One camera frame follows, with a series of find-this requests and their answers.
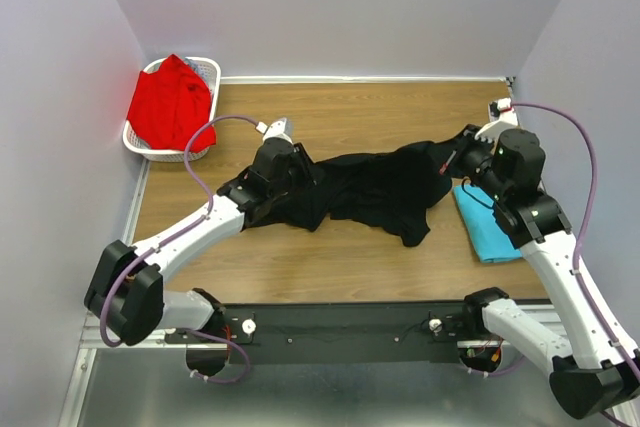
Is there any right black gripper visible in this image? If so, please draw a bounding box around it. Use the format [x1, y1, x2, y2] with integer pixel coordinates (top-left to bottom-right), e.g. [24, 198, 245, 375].
[426, 122, 508, 200]

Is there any black t shirt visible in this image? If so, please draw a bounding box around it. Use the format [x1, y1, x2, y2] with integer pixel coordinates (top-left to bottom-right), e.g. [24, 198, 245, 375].
[255, 139, 456, 247]

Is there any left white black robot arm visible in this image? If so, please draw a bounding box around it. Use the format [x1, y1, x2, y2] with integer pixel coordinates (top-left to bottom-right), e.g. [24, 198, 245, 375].
[84, 138, 315, 346]

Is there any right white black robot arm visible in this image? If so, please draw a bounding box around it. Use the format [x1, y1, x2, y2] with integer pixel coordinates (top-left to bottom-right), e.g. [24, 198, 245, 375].
[441, 125, 639, 419]

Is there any folded turquoise t shirt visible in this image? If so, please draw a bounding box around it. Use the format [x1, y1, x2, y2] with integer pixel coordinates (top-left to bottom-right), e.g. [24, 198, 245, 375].
[453, 185, 522, 263]

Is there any white plastic laundry basket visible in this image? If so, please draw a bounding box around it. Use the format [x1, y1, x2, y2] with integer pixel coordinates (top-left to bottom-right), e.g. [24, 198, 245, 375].
[122, 54, 221, 163]

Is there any red t shirt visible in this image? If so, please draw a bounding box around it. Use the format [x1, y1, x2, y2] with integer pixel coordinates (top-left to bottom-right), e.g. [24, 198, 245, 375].
[127, 54, 216, 153]

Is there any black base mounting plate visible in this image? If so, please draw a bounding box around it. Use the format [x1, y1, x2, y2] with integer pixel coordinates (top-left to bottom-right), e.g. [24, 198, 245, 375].
[164, 301, 506, 366]

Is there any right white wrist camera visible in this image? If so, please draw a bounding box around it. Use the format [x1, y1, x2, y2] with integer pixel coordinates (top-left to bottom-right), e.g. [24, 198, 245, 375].
[474, 97, 519, 142]

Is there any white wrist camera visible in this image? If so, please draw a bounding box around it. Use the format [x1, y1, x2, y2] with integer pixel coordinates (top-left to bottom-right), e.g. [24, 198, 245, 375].
[255, 117, 293, 143]
[474, 97, 519, 142]

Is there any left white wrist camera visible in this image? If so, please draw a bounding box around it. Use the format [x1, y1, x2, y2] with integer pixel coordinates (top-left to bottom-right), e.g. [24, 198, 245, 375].
[255, 117, 293, 143]

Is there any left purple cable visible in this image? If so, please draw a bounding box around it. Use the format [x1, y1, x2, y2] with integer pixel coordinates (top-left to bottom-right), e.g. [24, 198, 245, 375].
[98, 114, 271, 385]

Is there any purple cable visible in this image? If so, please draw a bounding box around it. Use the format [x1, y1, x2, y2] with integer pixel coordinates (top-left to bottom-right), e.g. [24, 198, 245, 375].
[462, 101, 640, 427]
[98, 114, 271, 385]

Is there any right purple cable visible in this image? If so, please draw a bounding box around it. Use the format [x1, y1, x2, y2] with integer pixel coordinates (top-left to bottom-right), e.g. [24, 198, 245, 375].
[462, 101, 640, 427]

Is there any aluminium extrusion rail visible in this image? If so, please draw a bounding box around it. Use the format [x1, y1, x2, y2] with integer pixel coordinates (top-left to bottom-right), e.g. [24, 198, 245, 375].
[79, 302, 615, 348]

